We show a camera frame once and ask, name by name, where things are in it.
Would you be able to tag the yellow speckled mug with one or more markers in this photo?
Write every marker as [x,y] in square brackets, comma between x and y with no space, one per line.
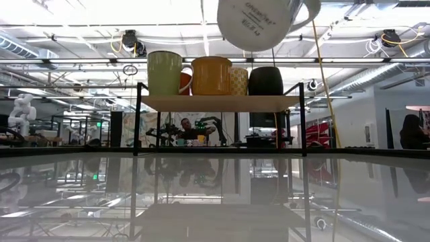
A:
[211,77]

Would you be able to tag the yellow patterned mug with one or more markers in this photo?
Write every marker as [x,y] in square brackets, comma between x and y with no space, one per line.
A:
[239,82]

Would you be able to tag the orange mug black rim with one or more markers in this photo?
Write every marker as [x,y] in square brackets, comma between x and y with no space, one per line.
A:
[185,84]

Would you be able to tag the black mug red interior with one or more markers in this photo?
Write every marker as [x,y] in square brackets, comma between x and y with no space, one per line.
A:
[265,82]

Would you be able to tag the pale green mug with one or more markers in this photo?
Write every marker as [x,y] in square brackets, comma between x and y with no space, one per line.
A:
[164,74]

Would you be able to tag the blue white flower mug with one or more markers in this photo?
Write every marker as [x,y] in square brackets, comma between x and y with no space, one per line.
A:
[255,23]

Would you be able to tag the black background robot arm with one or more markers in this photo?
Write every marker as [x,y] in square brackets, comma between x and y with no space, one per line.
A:
[218,122]

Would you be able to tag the person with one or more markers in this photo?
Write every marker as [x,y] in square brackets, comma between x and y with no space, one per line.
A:
[188,132]
[411,134]

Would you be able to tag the black monitor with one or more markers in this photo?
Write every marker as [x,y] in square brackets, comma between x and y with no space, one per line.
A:
[263,120]

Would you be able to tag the black cabinet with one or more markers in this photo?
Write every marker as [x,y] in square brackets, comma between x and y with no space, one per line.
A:
[116,129]

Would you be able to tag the red object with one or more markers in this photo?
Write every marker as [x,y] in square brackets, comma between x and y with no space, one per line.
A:
[319,136]

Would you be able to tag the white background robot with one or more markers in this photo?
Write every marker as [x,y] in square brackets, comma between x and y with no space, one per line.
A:
[23,114]

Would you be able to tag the wooden shelf black frame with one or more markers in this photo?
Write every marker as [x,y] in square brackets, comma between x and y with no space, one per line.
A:
[218,103]

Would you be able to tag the white wall box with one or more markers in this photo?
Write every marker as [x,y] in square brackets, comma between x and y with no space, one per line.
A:
[368,134]

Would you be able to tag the black table edge rail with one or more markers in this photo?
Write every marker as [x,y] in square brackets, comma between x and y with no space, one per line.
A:
[369,152]

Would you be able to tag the silver ceiling duct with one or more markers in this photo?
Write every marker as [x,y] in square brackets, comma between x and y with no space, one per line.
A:
[386,72]
[20,48]

